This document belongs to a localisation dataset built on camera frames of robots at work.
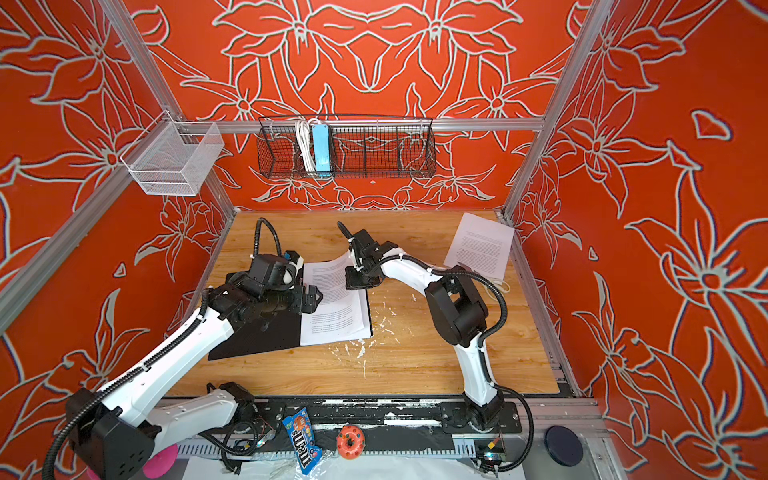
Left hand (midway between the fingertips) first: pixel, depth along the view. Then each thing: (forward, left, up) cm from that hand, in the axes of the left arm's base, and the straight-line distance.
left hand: (308, 292), depth 78 cm
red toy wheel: (-31, -14, -15) cm, 37 cm away
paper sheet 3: (+33, -55, -16) cm, 66 cm away
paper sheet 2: (-5, -12, -15) cm, 20 cm away
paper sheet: (+3, -7, -14) cm, 16 cm away
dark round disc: (-29, -64, -15) cm, 72 cm away
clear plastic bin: (+37, +48, +16) cm, 63 cm away
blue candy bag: (-34, -5, -14) cm, 37 cm away
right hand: (+9, -8, -10) cm, 16 cm away
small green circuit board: (-32, -48, -17) cm, 60 cm away
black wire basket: (+48, -10, +14) cm, 51 cm away
